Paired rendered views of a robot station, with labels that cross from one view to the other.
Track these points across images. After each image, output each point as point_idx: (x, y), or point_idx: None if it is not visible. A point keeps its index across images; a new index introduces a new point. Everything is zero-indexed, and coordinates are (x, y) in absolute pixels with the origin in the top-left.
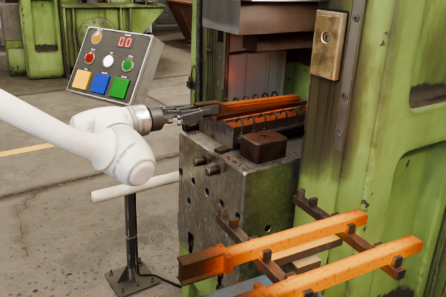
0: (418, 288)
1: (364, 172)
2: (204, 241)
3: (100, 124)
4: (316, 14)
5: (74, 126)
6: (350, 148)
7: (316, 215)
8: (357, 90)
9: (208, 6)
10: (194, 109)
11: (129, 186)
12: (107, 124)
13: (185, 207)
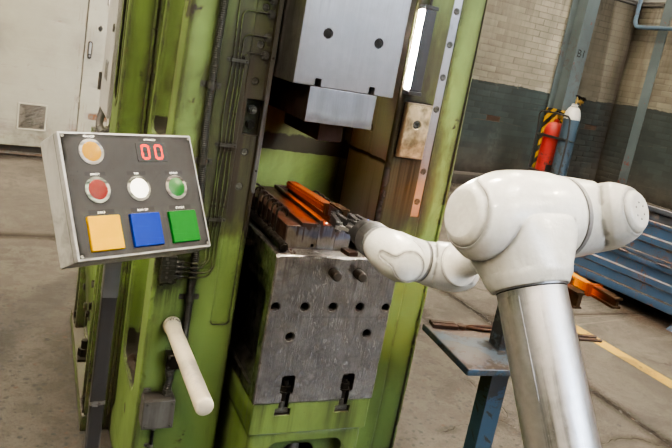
0: None
1: (435, 226)
2: (320, 368)
3: (424, 247)
4: (408, 106)
5: (422, 257)
6: (424, 211)
7: None
8: (432, 164)
9: (320, 99)
10: (350, 215)
11: (199, 371)
12: (426, 244)
13: (280, 348)
